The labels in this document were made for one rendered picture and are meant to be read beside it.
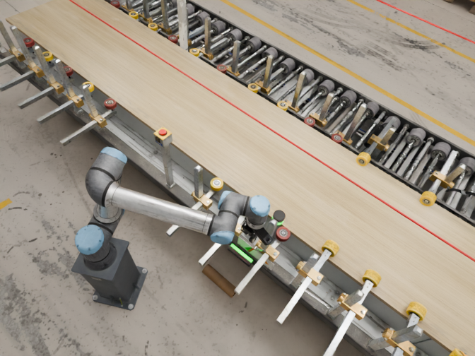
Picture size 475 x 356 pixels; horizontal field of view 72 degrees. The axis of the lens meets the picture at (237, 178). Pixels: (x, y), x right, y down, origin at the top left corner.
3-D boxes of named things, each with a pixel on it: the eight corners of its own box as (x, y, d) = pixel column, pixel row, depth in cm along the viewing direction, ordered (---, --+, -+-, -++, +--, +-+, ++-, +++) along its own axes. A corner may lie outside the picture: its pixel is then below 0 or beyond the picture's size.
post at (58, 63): (78, 115, 251) (55, 61, 212) (75, 113, 252) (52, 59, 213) (83, 113, 253) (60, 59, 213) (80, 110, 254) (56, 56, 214)
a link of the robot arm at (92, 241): (77, 258, 188) (66, 246, 174) (92, 231, 198) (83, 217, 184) (102, 265, 187) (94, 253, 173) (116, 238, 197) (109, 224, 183)
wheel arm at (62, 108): (41, 126, 226) (38, 121, 222) (38, 123, 227) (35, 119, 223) (94, 95, 247) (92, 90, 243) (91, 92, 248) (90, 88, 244)
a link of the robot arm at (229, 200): (215, 207, 138) (244, 214, 137) (223, 184, 145) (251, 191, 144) (215, 217, 146) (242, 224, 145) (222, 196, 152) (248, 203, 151)
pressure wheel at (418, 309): (402, 309, 165) (411, 319, 166) (417, 311, 158) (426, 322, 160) (407, 299, 168) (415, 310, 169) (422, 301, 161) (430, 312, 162)
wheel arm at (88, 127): (64, 147, 220) (62, 143, 217) (61, 144, 221) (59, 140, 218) (117, 114, 241) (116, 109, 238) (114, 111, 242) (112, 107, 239)
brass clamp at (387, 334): (406, 359, 153) (411, 357, 149) (379, 338, 157) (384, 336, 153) (411, 347, 156) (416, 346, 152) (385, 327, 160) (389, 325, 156)
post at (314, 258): (293, 290, 192) (317, 261, 153) (288, 286, 193) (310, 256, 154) (297, 285, 194) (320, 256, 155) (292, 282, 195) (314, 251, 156)
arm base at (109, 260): (109, 274, 194) (104, 268, 186) (78, 266, 195) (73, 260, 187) (121, 244, 205) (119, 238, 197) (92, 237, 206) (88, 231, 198)
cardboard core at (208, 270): (231, 296, 244) (201, 270, 253) (230, 299, 251) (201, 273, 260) (238, 287, 248) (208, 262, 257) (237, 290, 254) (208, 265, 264)
